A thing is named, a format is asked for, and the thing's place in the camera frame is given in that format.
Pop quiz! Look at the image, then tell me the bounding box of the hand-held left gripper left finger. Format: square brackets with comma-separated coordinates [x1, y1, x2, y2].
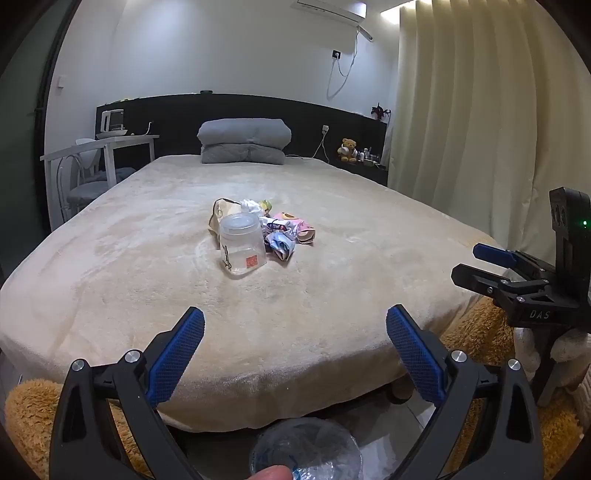
[48, 307, 206, 480]

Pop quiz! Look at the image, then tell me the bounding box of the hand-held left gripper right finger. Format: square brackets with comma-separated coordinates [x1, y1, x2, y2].
[385, 305, 546, 480]

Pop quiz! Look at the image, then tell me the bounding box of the white air conditioner cable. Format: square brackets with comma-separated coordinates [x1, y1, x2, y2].
[327, 28, 360, 100]

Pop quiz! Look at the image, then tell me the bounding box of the beige plush blanket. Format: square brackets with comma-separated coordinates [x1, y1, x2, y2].
[0, 154, 509, 432]

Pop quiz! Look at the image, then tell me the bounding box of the person's left leg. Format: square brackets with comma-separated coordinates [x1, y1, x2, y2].
[4, 378, 155, 480]

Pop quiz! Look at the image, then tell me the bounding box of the black headboard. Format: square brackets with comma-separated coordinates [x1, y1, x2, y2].
[96, 93, 389, 185]

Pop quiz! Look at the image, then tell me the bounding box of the white table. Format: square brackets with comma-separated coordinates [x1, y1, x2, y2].
[41, 135, 160, 222]

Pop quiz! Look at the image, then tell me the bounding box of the white air conditioner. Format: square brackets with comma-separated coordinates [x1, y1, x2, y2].
[290, 0, 374, 42]

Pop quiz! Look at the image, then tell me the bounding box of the wooden bed leg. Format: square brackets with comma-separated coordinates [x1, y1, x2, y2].
[390, 378, 414, 403]

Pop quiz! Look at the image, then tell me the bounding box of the white charging cable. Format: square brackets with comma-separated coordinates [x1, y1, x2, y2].
[285, 124, 330, 163]

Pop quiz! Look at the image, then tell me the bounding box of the person's left hand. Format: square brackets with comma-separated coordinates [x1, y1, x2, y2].
[245, 465, 294, 480]

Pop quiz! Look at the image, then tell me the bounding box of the dark frosted glass door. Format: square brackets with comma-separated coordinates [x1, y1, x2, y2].
[0, 0, 77, 278]

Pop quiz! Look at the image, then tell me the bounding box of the clear plastic jar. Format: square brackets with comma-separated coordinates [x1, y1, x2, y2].
[218, 213, 269, 280]

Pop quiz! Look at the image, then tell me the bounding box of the grey folded pillow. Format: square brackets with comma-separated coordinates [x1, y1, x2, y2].
[198, 117, 293, 166]

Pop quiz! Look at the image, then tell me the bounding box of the pink paper box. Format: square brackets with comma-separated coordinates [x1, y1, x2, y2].
[270, 211, 317, 246]

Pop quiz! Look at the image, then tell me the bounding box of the white tissue packet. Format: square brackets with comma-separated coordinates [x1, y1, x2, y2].
[265, 220, 296, 264]

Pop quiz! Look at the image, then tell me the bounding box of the cream curtain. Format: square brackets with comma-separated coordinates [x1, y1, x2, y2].
[387, 0, 591, 278]

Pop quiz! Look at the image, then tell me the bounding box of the beige pouch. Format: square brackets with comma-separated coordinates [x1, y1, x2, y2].
[211, 198, 243, 237]

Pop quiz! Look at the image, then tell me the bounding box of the clear plastic trash bag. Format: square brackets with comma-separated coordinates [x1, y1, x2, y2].
[249, 418, 363, 480]

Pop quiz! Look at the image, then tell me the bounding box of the white electric kettle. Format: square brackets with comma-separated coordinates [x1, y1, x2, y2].
[100, 109, 126, 134]

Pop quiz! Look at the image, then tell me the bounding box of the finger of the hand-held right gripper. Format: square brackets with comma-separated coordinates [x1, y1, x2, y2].
[472, 242, 555, 282]
[450, 263, 550, 305]

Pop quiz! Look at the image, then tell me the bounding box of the cluster of small bottles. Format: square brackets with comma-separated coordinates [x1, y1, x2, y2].
[358, 147, 386, 169]

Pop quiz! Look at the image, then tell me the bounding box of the white chair grey cushion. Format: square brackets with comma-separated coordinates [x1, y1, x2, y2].
[58, 138, 136, 217]

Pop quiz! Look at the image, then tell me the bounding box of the person's right hand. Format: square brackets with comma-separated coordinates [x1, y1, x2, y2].
[515, 325, 591, 384]

